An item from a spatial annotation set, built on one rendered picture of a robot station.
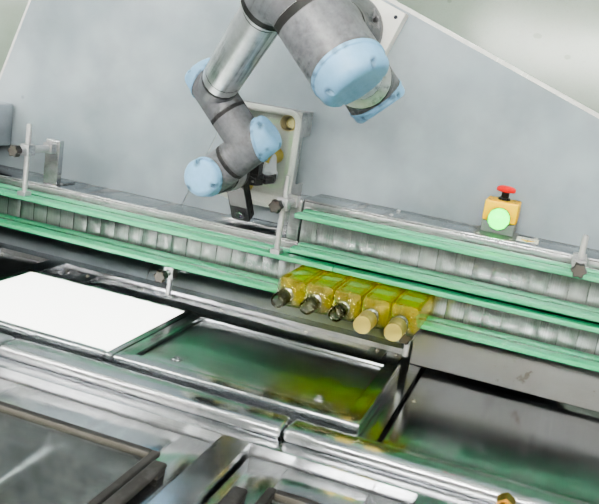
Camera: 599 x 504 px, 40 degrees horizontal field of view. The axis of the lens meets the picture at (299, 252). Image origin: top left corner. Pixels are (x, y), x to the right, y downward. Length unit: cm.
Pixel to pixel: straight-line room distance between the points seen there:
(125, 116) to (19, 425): 97
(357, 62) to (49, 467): 72
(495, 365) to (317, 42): 85
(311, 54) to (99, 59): 102
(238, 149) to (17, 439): 64
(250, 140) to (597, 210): 75
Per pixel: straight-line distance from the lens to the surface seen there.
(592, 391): 177
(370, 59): 119
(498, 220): 172
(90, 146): 216
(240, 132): 154
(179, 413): 139
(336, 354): 168
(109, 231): 200
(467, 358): 177
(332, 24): 120
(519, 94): 181
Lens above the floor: 256
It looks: 69 degrees down
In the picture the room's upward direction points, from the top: 117 degrees counter-clockwise
